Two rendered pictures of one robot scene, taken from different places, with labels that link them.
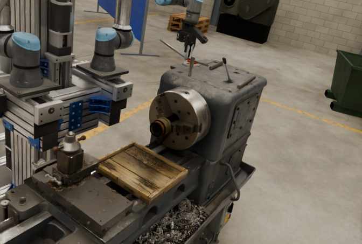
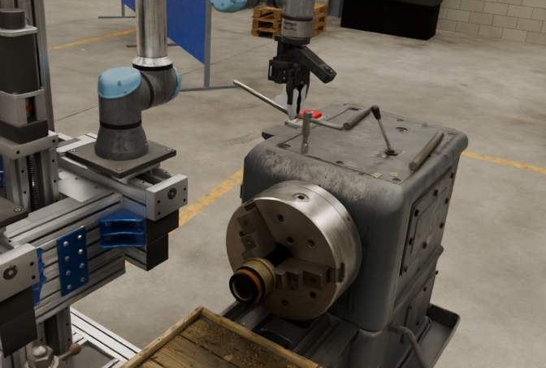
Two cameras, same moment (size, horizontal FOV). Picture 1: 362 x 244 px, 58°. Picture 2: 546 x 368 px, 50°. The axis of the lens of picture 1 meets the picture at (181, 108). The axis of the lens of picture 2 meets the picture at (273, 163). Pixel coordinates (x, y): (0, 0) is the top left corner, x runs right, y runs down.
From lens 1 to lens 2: 36 cm
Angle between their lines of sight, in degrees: 2
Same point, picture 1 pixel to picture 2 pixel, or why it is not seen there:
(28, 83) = not seen: outside the picture
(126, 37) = (163, 83)
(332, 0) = not seen: outside the picture
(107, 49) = (125, 113)
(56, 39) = (11, 109)
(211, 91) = (355, 184)
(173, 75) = (270, 155)
